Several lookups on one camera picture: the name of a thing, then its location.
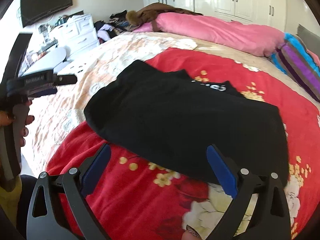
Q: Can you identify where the black orange sweater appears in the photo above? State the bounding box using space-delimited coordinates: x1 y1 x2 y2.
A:
84 60 289 184

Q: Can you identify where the pile of clothes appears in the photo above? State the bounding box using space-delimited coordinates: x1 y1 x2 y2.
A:
94 10 130 44

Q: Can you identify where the left hand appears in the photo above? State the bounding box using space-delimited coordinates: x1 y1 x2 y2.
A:
1 97 35 152

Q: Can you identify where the right hand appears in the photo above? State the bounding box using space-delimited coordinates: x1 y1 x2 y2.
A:
181 225 202 240

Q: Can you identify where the white drawer chest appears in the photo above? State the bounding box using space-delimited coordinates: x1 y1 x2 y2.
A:
49 14 99 58

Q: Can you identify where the red floral blanket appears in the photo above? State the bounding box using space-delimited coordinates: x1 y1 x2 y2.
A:
47 48 319 239

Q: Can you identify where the brown fur-trimmed coat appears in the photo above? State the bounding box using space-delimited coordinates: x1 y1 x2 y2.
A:
126 3 202 32

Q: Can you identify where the striped colourful pillow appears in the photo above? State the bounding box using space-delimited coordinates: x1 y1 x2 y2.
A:
269 33 319 102

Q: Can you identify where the pink duvet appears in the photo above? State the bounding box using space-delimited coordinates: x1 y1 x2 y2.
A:
135 12 285 57

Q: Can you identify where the grey headboard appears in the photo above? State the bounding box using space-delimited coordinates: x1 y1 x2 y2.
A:
297 24 320 56

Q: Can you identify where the black wall television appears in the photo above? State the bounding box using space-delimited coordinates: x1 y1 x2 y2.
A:
20 0 73 27

